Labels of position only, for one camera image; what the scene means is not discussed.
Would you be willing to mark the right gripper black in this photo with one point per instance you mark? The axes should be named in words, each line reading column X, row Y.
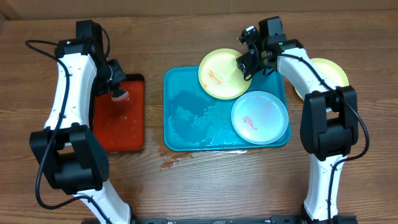
column 249, row 66

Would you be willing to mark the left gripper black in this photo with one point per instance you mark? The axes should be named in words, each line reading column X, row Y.
column 120, row 75

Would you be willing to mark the orange sponge with black scourer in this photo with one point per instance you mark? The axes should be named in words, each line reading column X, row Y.
column 119, row 95

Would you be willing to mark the green-rimmed plate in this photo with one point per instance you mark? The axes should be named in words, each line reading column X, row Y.
column 330, row 69
column 220, row 76

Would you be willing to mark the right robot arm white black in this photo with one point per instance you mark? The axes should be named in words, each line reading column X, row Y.
column 329, row 123

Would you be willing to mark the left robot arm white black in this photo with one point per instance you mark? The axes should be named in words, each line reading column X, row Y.
column 73, row 165

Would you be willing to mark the red tray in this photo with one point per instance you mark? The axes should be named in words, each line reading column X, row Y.
column 119, row 125

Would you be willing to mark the teal tray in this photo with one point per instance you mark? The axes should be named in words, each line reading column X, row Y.
column 196, row 121

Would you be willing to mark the light blue plate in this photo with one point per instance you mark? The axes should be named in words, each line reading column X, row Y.
column 259, row 117

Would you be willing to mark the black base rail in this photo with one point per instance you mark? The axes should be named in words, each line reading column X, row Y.
column 276, row 219

